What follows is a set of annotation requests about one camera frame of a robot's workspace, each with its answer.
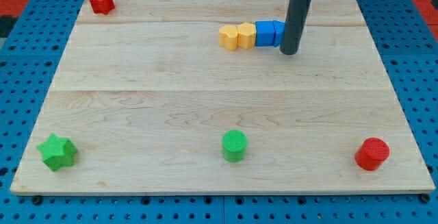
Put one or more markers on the wooden board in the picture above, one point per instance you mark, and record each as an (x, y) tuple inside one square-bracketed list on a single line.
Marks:
[(146, 94)]

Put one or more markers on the green star block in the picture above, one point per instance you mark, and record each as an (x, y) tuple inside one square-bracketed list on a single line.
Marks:
[(57, 152)]

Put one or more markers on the yellow heart block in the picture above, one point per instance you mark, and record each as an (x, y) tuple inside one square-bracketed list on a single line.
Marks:
[(228, 37)]

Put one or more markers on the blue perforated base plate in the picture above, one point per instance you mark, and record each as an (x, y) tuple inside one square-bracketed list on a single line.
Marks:
[(403, 36)]

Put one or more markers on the yellow hexagon block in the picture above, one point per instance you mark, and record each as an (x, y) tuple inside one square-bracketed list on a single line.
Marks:
[(247, 34)]

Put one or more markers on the blue cube block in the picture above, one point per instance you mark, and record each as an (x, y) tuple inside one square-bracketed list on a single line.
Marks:
[(265, 33)]

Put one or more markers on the blue angled block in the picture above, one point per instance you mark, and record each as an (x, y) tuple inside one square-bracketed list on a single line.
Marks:
[(279, 28)]

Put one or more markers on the red cylinder block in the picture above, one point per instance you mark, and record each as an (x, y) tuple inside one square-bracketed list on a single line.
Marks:
[(372, 153)]

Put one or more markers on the green cylinder block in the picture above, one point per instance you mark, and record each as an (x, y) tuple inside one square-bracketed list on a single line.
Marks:
[(234, 143)]

